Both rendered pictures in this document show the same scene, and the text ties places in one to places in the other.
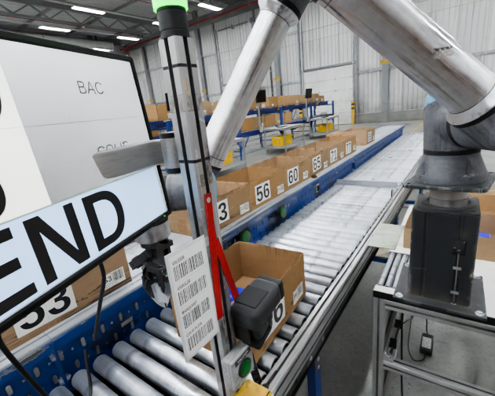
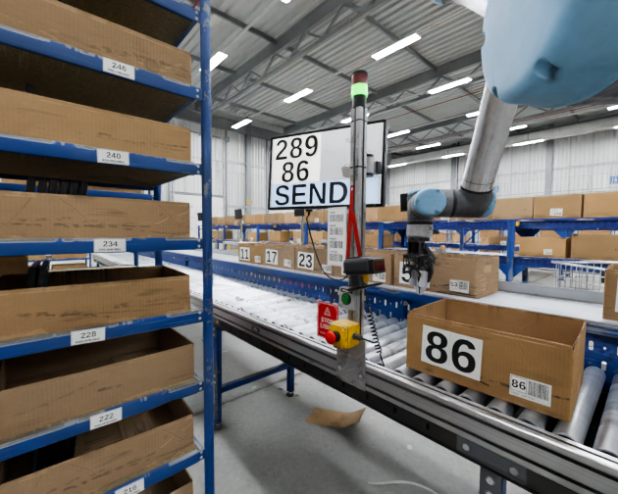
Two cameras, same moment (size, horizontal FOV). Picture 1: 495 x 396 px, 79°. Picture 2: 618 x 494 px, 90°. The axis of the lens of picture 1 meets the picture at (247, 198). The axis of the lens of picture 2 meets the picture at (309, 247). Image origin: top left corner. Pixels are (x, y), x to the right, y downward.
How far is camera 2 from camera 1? 112 cm
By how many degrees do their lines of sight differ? 100
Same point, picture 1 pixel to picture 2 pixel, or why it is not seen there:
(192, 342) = (331, 257)
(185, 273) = (334, 221)
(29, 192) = (314, 175)
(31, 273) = (306, 198)
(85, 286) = (437, 277)
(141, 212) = not seen: hidden behind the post
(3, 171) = (310, 169)
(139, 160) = not seen: hidden behind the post
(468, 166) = not seen: outside the picture
